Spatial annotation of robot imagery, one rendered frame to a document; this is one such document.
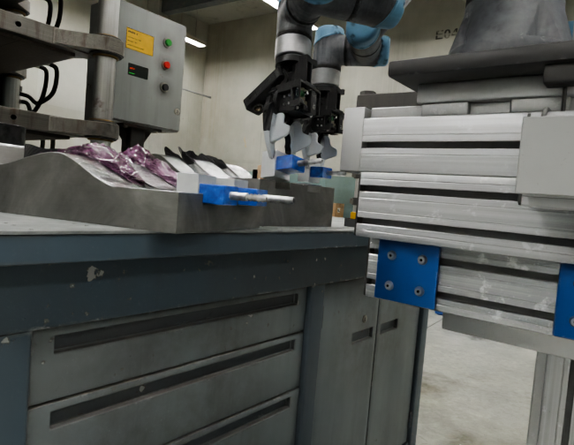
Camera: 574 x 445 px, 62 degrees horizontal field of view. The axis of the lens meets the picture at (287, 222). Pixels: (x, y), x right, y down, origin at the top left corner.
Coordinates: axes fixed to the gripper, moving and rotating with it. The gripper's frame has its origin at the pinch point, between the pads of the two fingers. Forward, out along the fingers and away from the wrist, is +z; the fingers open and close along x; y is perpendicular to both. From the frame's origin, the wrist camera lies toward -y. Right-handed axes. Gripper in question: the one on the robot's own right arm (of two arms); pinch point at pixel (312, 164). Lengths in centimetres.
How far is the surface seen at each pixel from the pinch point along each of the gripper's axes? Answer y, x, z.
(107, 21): -60, -26, -39
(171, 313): 15, -55, 29
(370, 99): -181, 343, -101
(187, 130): -707, 533, -111
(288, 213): 14.4, -26.5, 12.3
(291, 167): 17.6, -30.7, 3.2
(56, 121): -65, -37, -7
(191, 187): 22, -59, 9
